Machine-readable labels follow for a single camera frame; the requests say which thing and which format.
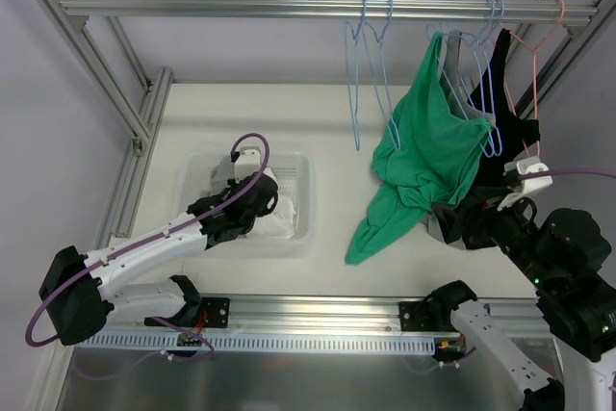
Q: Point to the white slotted cable duct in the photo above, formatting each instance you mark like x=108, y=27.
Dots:
x=227, y=341

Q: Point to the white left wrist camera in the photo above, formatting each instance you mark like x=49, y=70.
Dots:
x=245, y=162

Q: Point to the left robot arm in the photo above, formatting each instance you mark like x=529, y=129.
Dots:
x=82, y=292

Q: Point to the aluminium hanging rail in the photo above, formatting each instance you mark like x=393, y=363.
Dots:
x=524, y=12

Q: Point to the aluminium frame post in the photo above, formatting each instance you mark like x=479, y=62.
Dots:
x=558, y=57
x=142, y=121

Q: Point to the white perforated plastic basket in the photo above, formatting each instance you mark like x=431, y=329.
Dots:
x=294, y=174

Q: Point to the light grey tank top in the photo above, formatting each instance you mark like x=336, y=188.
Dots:
x=457, y=92

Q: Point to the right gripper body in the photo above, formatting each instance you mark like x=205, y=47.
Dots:
x=462, y=220

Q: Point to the white tank top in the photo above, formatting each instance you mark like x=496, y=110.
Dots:
x=277, y=225

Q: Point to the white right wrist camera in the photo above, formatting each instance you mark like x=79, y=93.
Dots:
x=524, y=178

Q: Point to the left aluminium frame post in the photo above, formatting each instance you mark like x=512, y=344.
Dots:
x=142, y=121

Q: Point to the pink hanger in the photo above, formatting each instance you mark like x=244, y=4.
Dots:
x=534, y=50

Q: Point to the green tank top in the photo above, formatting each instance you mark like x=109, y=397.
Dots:
x=436, y=161

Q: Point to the right aluminium frame post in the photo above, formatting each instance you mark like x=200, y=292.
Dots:
x=558, y=57

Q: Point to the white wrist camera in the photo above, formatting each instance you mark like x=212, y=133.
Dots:
x=245, y=162
x=524, y=178

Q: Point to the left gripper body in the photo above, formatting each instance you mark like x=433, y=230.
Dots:
x=262, y=194

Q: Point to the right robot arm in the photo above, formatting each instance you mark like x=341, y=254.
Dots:
x=561, y=259

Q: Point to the black tank top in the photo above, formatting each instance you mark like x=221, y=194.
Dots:
x=512, y=129

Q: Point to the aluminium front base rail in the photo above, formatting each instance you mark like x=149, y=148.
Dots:
x=340, y=315

